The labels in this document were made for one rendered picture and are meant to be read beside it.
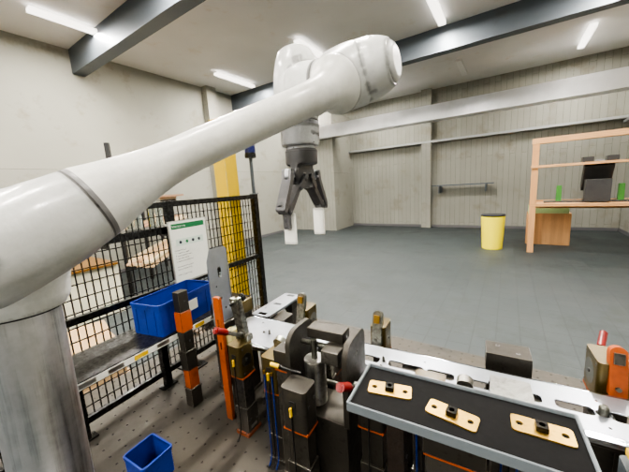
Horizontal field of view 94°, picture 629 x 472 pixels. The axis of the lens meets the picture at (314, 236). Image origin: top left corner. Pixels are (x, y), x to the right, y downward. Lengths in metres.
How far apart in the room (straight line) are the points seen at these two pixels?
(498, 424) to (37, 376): 0.73
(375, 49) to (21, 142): 6.81
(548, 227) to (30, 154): 10.15
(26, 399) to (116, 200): 0.34
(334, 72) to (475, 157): 9.84
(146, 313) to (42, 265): 0.95
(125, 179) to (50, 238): 0.11
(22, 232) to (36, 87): 7.01
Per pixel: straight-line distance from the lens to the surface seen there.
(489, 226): 7.26
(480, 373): 1.08
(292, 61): 0.70
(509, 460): 0.61
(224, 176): 1.84
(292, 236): 0.65
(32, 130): 7.20
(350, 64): 0.57
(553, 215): 8.15
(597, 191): 7.37
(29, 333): 0.61
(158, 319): 1.32
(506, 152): 10.29
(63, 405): 0.66
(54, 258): 0.43
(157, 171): 0.48
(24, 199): 0.44
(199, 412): 1.46
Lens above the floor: 1.57
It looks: 10 degrees down
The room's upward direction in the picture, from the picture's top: 4 degrees counter-clockwise
